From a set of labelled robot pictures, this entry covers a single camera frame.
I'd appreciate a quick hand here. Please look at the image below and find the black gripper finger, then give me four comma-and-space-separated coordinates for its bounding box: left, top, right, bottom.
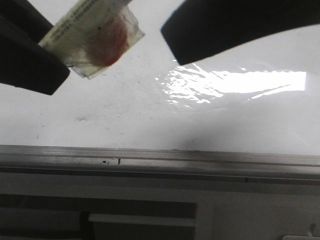
0, 0, 70, 96
161, 0, 320, 65

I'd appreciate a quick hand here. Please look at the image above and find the white glossy whiteboard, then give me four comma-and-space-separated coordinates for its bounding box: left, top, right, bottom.
0, 0, 320, 155

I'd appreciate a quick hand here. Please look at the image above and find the aluminium whiteboard frame rail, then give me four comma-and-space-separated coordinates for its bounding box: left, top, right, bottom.
0, 145, 320, 185

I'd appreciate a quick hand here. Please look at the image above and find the white black-tipped whiteboard marker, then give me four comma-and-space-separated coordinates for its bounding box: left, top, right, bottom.
38, 0, 145, 79

